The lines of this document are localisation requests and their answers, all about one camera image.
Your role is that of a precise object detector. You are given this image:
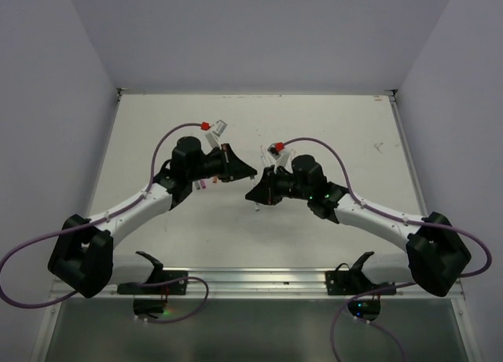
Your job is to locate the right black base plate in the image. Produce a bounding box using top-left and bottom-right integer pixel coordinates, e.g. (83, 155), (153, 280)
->
(325, 270), (397, 296)

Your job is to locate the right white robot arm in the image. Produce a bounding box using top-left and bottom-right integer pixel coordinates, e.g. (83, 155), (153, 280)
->
(245, 155), (472, 297)

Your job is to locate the aluminium front rail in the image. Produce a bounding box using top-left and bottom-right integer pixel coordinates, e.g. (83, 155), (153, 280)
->
(49, 265), (467, 300)

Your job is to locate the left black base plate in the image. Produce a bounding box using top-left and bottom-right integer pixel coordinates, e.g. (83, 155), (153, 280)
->
(117, 270), (188, 296)

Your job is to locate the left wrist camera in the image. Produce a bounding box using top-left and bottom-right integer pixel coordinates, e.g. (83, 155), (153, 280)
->
(201, 119), (227, 148)

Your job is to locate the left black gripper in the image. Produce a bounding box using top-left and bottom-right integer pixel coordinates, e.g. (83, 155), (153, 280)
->
(188, 142), (255, 182)

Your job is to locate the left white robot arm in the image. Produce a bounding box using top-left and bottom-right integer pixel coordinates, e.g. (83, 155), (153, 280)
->
(48, 137), (257, 298)

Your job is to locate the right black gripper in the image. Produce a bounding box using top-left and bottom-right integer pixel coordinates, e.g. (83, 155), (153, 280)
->
(246, 163), (312, 205)

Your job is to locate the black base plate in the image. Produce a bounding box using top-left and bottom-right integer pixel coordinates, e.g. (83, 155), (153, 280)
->
(117, 270), (188, 296)
(325, 270), (397, 296)

